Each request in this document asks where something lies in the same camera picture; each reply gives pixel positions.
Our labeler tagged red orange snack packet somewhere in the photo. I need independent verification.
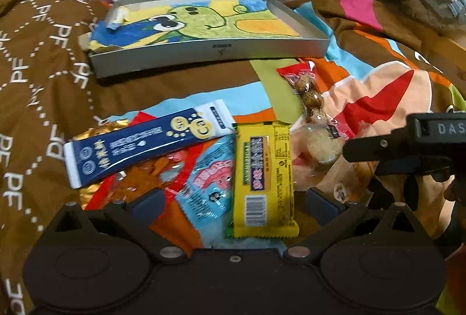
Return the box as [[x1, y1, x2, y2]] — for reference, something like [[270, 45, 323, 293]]
[[83, 110, 216, 212]]

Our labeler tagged light blue snack packet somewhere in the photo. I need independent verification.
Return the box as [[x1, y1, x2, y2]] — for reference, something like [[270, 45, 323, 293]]
[[175, 135, 234, 228]]

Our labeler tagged clear pale snack packet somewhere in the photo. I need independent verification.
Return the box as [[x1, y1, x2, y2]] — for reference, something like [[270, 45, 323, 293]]
[[290, 124, 345, 191]]

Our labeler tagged blue calcium stick packet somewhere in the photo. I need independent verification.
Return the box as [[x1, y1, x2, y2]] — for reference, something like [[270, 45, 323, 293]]
[[64, 100, 234, 189]]

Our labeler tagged yellow snack bar wrapper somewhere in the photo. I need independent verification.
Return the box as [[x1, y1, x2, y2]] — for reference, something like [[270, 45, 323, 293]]
[[226, 121, 299, 238]]

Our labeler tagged red quail egg packet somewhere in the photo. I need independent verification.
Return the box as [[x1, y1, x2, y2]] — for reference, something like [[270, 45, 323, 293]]
[[276, 62, 355, 140]]

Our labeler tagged gold meat snack packet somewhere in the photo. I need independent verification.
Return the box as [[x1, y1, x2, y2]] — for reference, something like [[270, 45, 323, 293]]
[[72, 119, 130, 210]]

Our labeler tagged right hand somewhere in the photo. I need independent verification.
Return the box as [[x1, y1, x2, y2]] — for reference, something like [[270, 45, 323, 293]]
[[444, 178, 466, 205]]

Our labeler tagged brown clear snack packet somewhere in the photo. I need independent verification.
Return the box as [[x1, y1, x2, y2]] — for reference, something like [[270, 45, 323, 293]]
[[317, 156, 378, 203]]

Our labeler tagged colourful cartoon bedspread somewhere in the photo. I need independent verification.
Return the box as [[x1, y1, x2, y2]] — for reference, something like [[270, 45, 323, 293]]
[[1, 0, 465, 314]]

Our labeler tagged grey metal tray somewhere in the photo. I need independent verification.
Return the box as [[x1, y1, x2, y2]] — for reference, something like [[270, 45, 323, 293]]
[[89, 0, 329, 79]]

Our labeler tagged cartoon paper tray liner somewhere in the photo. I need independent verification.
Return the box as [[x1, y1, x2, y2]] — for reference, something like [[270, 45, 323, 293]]
[[79, 0, 300, 53]]

